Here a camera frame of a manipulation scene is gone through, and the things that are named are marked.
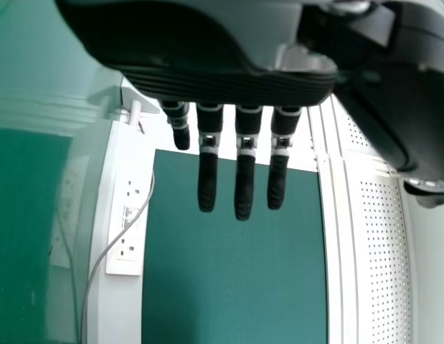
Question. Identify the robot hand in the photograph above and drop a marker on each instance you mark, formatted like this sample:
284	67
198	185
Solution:
207	46

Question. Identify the white socket strip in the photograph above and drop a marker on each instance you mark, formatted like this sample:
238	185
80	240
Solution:
126	200

